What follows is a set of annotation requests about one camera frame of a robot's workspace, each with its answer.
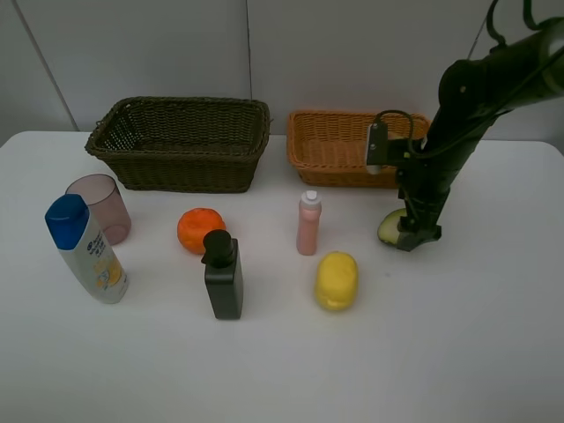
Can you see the pink bottle white cap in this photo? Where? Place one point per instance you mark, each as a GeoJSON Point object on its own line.
{"type": "Point", "coordinates": [310, 209]}

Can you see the translucent pink plastic cup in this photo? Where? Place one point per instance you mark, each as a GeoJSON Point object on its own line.
{"type": "Point", "coordinates": [102, 195]}

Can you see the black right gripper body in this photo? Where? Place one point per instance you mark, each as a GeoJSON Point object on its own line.
{"type": "Point", "coordinates": [425, 186]}

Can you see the yellow lemon toy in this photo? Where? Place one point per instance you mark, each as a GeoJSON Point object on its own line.
{"type": "Point", "coordinates": [337, 281]}

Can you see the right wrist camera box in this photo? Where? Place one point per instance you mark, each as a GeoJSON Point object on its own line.
{"type": "Point", "coordinates": [385, 149]}

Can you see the dark brown wicker basket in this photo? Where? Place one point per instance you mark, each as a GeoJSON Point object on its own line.
{"type": "Point", "coordinates": [183, 144]}

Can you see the orange tangerine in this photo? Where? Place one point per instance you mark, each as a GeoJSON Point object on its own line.
{"type": "Point", "coordinates": [194, 225]}

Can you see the white blue-capped shampoo bottle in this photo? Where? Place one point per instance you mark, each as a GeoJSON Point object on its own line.
{"type": "Point", "coordinates": [85, 249]}

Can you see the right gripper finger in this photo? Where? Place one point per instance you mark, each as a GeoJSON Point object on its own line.
{"type": "Point", "coordinates": [408, 241]}

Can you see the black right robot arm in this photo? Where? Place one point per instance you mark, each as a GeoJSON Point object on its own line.
{"type": "Point", "coordinates": [473, 95]}

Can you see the halved avocado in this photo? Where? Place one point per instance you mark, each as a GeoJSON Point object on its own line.
{"type": "Point", "coordinates": [387, 231]}

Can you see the orange wicker basket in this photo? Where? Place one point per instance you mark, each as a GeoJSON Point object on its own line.
{"type": "Point", "coordinates": [328, 149]}

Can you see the black pump bottle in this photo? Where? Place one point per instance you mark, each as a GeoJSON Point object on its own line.
{"type": "Point", "coordinates": [223, 274]}

